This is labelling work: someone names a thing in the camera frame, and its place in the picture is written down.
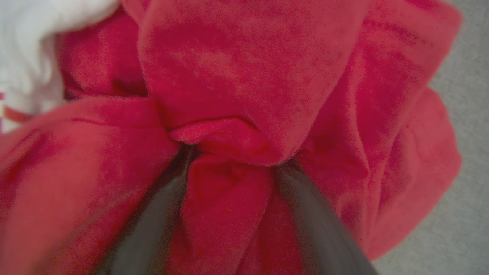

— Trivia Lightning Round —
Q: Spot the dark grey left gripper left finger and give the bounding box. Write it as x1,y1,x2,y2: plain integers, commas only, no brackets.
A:
97,146,200,275

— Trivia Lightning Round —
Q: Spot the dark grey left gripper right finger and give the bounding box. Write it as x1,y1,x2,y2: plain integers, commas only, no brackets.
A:
274,162,379,275

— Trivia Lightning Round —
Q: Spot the red and white basketball jersey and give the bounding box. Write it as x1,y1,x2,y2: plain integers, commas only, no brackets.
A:
0,0,463,275

